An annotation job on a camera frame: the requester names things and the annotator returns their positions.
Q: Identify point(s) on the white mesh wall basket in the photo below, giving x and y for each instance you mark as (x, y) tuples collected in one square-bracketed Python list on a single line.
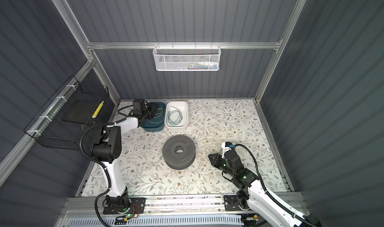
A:
[(167, 56)]

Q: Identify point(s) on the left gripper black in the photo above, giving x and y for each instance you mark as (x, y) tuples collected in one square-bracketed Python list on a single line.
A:
[(152, 107)]

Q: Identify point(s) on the grey perforated cable spool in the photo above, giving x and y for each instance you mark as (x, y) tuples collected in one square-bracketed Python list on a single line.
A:
[(179, 152)]

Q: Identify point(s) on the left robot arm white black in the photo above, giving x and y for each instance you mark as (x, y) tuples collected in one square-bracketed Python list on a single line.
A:
[(107, 148)]

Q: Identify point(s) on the white slotted cable duct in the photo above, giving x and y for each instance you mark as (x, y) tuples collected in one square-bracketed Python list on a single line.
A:
[(179, 221)]

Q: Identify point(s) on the items inside white basket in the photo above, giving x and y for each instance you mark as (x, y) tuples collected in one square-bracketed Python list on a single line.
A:
[(202, 65)]

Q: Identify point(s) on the white plastic bin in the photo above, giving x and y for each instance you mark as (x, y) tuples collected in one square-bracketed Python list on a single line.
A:
[(177, 116)]

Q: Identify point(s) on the yellow marker pen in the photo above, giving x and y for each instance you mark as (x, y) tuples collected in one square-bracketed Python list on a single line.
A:
[(97, 110)]

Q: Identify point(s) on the teal plastic bin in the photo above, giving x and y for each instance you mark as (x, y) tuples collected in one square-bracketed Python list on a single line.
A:
[(157, 123)]

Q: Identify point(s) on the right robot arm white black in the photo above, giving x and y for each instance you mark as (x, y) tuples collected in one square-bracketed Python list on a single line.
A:
[(255, 196)]

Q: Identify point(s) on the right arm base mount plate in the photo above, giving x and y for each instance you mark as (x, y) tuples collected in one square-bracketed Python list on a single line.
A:
[(235, 203)]

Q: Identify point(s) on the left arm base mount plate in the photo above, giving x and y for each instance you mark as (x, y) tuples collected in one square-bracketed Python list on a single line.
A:
[(114, 206)]

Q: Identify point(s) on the black wire wall basket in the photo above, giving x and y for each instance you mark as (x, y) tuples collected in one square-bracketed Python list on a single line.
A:
[(61, 124)]

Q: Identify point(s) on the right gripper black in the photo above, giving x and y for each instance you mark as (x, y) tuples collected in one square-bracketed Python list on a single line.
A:
[(215, 161)]

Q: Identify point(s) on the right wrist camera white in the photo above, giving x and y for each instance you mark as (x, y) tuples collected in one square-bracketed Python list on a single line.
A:
[(226, 146)]

